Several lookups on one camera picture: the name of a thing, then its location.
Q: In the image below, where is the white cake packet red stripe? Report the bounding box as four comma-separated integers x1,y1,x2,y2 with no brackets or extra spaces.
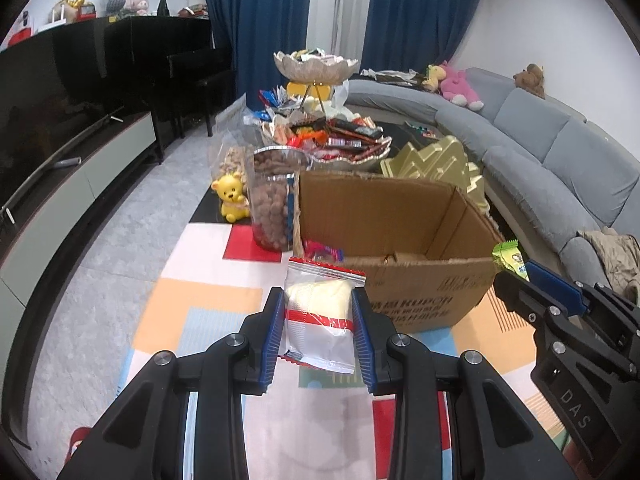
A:
277,256,367,373

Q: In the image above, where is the magenta snack packet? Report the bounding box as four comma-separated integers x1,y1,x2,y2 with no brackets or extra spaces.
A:
302,240,346,264

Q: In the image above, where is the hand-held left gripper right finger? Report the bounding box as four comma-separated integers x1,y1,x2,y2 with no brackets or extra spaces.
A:
351,289,583,480

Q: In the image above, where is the pile of assorted snacks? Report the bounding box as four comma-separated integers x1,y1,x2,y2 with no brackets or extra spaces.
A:
262,110,391,161

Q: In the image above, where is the grey sectional sofa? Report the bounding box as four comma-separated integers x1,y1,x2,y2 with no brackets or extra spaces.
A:
342,66,640,306

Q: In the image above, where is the yellow plush toy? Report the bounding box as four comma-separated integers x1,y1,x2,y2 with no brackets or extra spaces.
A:
421,64,448,92

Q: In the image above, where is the black upright piano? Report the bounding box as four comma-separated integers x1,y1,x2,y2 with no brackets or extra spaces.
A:
105,15,236,138

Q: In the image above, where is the two-tier lotus snack stand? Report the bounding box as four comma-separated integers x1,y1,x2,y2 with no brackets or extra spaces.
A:
260,47,393,171

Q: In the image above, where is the colourful patchwork tablecloth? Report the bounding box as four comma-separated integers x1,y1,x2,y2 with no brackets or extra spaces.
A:
65,220,576,480

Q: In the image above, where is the clothes pile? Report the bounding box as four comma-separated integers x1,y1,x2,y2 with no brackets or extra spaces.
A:
360,67,426,83

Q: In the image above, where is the black flat television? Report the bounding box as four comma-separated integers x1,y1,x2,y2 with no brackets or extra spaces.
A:
0,25,126,211

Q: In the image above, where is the small green snack packet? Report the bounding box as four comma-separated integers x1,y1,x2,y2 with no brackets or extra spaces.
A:
491,241,531,282

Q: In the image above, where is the yellow chair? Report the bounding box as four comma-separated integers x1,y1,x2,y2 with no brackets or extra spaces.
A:
287,82,333,98

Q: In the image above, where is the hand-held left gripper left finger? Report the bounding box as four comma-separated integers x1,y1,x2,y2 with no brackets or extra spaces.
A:
55,286,287,480

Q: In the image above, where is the grey television cabinet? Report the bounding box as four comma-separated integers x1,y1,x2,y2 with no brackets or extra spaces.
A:
0,110,166,451

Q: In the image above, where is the white sheer curtain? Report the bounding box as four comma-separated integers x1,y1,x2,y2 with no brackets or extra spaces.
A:
307,0,373,66

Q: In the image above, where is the brown cardboard box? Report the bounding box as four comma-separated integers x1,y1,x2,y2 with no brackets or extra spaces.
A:
291,170,507,333

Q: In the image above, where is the blue curtain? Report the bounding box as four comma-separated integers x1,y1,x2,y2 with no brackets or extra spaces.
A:
200,0,313,106
362,0,488,73

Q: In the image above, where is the pink plush toy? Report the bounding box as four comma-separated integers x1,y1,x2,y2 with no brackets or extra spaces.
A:
439,60,485,112

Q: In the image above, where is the yellow bear figurine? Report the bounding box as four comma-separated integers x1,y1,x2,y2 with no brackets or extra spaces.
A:
210,171,251,223

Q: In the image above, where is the beige blanket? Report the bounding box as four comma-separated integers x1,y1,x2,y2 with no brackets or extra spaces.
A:
577,227,640,301

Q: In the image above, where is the clear bag of nuts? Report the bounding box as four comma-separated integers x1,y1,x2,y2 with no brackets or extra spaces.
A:
207,127,258,196

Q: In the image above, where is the clear jar of chocolate balls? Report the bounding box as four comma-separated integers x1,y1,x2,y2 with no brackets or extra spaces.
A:
245,145,311,252

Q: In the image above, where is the gold mountain-lid tin box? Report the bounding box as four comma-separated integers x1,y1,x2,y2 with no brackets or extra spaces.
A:
380,136,493,216

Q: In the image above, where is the brown plush toy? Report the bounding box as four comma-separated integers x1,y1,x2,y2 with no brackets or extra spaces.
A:
513,63,547,100

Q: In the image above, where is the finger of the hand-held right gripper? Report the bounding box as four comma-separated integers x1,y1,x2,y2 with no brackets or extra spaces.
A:
524,260,640,333
492,271,640,376

